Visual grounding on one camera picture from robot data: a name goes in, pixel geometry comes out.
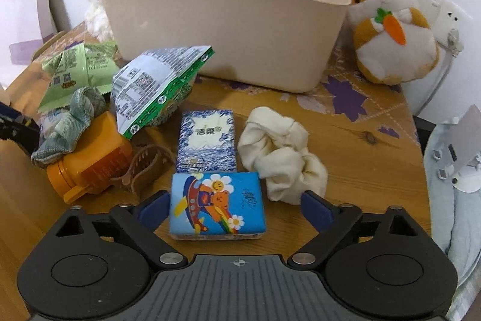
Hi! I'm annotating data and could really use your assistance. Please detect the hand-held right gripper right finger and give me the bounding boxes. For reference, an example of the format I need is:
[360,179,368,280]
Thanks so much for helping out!
[287,189,437,271]

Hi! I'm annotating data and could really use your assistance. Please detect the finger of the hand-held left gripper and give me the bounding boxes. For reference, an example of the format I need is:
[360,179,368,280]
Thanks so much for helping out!
[0,101,40,156]

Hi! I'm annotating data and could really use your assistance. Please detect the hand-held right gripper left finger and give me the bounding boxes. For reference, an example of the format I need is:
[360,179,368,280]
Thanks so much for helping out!
[41,189,188,271]

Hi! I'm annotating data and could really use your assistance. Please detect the grey green sock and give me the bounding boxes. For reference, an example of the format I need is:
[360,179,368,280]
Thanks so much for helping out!
[31,87,107,168]

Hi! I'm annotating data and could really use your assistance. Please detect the blue cartoon tissue pack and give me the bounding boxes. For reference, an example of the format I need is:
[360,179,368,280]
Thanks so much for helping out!
[170,171,267,241]

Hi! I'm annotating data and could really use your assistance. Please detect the cream scrunchie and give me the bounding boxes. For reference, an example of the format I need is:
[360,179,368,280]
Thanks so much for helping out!
[237,106,328,205]

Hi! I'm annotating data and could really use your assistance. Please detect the orange bottle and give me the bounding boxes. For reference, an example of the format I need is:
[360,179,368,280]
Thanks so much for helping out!
[47,111,133,204]

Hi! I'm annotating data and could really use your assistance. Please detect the blue white tissue pack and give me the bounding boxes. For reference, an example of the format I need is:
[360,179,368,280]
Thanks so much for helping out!
[176,110,238,174]

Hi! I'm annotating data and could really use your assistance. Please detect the white green snack packet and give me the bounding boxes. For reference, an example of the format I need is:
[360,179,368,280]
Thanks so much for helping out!
[112,46,215,140]

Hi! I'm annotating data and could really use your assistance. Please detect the beige storage bin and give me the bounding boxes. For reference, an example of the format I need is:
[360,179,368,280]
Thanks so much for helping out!
[100,0,352,94]

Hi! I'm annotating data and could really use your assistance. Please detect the clear plastic packet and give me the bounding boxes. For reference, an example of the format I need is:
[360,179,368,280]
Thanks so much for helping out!
[38,106,63,141]

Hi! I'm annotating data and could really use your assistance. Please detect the brown hair claw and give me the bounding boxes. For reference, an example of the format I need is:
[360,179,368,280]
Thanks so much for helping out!
[109,144,175,196]

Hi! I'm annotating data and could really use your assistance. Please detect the wooden desk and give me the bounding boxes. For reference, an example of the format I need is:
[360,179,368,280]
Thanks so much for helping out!
[0,20,431,321]

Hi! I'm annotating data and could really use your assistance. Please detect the purple flower table mat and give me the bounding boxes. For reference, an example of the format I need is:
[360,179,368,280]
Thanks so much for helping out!
[34,20,414,141]

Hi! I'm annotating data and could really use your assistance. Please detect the light blue quilt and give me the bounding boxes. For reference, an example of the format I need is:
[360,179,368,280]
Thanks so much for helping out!
[423,118,481,321]

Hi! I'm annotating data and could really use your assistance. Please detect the white phone stand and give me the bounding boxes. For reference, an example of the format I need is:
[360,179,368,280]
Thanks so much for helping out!
[432,103,481,194]

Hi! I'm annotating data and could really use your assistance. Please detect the orange white hamster plush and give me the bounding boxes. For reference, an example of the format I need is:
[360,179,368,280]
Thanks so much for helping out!
[346,0,440,85]

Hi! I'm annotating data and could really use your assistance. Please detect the white plug with cable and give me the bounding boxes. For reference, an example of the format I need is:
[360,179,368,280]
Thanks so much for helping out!
[416,28,465,116]

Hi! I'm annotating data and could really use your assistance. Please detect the white wall socket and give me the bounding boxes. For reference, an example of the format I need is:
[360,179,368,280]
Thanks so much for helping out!
[432,0,474,55]

